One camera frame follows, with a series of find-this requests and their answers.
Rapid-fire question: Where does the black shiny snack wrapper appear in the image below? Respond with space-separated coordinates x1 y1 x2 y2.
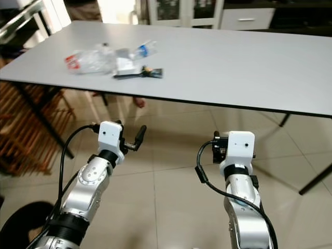
113 66 163 79

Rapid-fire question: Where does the round black rubbish bin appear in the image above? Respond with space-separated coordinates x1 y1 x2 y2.
0 201 56 249

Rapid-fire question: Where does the small white packet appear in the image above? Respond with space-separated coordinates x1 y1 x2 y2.
115 57 139 76

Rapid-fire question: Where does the clear bottle blue label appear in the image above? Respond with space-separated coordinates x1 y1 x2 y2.
115 40 158 63

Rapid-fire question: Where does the crushed clear bottle red label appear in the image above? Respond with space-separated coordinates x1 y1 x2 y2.
65 44 118 75

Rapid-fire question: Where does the brown wooden slatted rack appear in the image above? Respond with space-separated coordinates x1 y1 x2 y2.
0 80 74 176

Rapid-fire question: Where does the white drawer unit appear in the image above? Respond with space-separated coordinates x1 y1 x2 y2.
219 8 275 31

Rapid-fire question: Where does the white glass door cabinet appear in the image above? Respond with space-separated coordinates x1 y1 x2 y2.
148 0 225 27

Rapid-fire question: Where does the person in brown clothes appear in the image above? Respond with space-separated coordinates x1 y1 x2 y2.
65 0 147 108

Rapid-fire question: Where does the dark low cabinet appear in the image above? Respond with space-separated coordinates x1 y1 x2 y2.
270 0 332 35

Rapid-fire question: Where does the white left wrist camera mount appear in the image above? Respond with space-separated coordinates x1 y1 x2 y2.
98 121 125 156

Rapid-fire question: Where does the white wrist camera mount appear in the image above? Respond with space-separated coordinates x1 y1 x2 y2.
98 121 125 156
219 131 255 177

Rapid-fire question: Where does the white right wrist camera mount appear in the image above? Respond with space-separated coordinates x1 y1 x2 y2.
219 131 255 177

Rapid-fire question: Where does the grey metal frame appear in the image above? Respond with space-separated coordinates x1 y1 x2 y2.
0 0 50 45

